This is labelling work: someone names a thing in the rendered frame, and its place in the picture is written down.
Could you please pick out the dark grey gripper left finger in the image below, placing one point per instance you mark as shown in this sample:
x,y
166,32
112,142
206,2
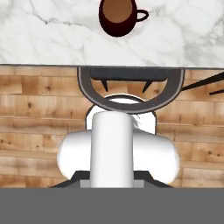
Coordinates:
x,y
79,178

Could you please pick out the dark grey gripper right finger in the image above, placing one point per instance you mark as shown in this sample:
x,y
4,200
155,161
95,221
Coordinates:
x,y
145,178

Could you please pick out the dark red cup hot chocolate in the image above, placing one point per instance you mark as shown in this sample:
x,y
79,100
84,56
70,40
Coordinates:
x,y
116,17

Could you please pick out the white rounded horizontal cylinder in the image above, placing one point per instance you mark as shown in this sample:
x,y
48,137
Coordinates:
x,y
154,157

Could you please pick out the white round black-rimmed disc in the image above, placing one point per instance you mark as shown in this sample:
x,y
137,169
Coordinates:
x,y
147,122

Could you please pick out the black stool legs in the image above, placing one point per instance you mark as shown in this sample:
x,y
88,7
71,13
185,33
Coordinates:
x,y
204,80

